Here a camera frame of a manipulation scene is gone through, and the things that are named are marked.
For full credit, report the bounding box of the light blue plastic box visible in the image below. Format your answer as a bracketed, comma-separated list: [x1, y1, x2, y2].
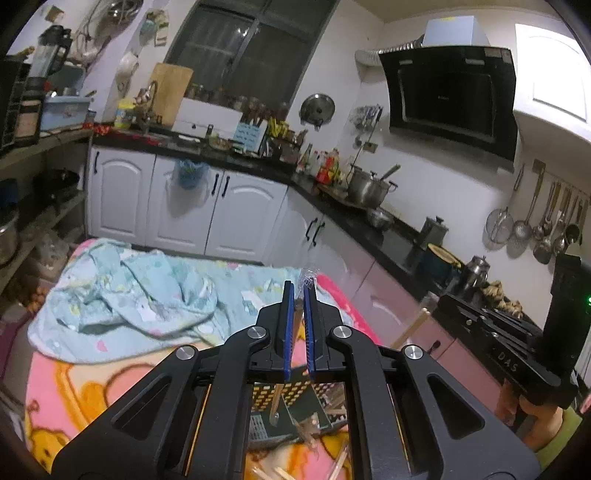
[40, 96, 91, 131]

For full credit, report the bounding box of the black lidded canister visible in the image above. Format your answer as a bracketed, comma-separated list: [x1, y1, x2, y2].
[417, 216, 449, 250]

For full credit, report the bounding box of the blue knife block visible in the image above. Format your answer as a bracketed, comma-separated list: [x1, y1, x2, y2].
[232, 120, 267, 152]

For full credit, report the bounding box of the hanging steel ladle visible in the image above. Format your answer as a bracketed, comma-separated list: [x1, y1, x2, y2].
[513, 167, 545, 244]

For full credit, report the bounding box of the blue enamel pot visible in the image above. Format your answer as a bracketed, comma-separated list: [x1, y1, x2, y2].
[421, 243, 463, 285]

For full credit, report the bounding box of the hanging wire skimmer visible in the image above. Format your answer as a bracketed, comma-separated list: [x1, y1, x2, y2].
[485, 166, 525, 245]

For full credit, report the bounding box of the hanging pot lid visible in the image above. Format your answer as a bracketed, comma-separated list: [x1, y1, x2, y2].
[298, 93, 335, 130]

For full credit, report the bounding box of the steel pot on shelf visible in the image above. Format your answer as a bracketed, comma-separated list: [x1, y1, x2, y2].
[0, 209, 20, 266]

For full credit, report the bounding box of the stainless steel stock pot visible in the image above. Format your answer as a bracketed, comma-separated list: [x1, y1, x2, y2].
[346, 164, 401, 209]

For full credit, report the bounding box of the blue plastic bag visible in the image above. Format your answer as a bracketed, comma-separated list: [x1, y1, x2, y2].
[175, 159, 209, 190]

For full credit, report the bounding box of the dark kitchen window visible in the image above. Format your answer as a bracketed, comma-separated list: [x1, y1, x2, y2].
[164, 0, 337, 110]

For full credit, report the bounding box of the black range hood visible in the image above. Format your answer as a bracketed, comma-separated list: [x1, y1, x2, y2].
[380, 45, 518, 163]

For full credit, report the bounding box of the light blue towel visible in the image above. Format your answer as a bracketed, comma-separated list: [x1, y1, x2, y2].
[27, 237, 343, 365]

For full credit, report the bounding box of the steel kettle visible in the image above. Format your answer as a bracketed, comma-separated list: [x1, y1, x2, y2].
[462, 255, 490, 290]

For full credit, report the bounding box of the blender with black lid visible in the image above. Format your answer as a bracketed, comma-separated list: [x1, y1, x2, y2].
[26, 25, 72, 91]

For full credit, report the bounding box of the white upper cabinet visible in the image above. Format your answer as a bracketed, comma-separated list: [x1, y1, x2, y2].
[514, 24, 590, 154]

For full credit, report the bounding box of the red sauce bottle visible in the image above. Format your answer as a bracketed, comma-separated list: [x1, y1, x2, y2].
[315, 148, 341, 185]

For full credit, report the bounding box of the wooden cutting board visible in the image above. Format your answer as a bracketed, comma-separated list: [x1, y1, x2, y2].
[149, 63, 193, 127]

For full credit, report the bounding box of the pink cartoon blanket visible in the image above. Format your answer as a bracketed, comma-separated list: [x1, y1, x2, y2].
[25, 237, 385, 480]

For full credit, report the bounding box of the dark green utensil basket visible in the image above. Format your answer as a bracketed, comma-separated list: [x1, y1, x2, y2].
[247, 380, 348, 451]

